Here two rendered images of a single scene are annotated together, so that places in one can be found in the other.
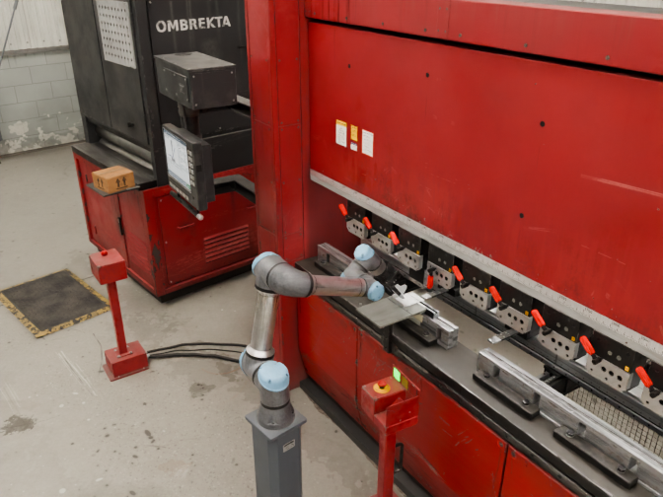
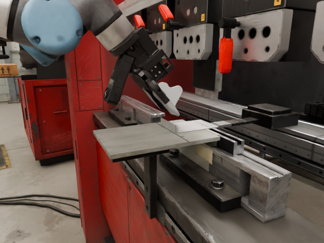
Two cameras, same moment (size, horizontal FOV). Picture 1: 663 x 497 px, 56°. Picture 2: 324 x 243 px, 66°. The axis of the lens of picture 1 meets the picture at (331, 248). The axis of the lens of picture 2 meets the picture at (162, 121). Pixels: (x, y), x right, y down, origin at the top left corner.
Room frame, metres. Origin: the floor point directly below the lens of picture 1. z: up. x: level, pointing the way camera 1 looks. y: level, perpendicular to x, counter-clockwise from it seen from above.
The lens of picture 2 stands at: (1.84, -0.37, 1.19)
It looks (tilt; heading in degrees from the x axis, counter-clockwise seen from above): 15 degrees down; 8
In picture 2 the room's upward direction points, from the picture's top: straight up
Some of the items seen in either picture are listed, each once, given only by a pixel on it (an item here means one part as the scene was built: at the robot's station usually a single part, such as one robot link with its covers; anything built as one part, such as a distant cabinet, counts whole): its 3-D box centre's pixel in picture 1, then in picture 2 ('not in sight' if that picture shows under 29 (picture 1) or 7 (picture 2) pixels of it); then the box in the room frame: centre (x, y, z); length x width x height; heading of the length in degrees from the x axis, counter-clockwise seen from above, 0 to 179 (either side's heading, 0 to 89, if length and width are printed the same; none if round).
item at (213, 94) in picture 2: (417, 274); (206, 78); (2.50, -0.39, 1.13); 0.10 x 0.02 x 0.10; 34
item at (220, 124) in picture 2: (443, 289); (250, 117); (2.58, -0.53, 1.01); 0.26 x 0.12 x 0.05; 124
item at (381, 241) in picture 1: (388, 232); (167, 32); (2.68, -0.26, 1.26); 0.15 x 0.09 x 0.17; 34
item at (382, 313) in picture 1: (391, 310); (154, 135); (2.42, -0.27, 1.00); 0.26 x 0.18 x 0.01; 124
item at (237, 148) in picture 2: (421, 305); (211, 135); (2.47, -0.41, 0.98); 0.20 x 0.03 x 0.03; 34
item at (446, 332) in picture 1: (423, 319); (215, 160); (2.45, -0.42, 0.92); 0.39 x 0.06 x 0.10; 34
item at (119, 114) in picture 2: (332, 272); (121, 118); (2.96, -0.01, 0.89); 0.30 x 0.05 x 0.03; 34
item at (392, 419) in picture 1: (389, 398); not in sight; (2.10, -0.24, 0.75); 0.20 x 0.16 x 0.18; 28
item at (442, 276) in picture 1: (446, 264); (264, 14); (2.35, -0.49, 1.26); 0.15 x 0.09 x 0.17; 34
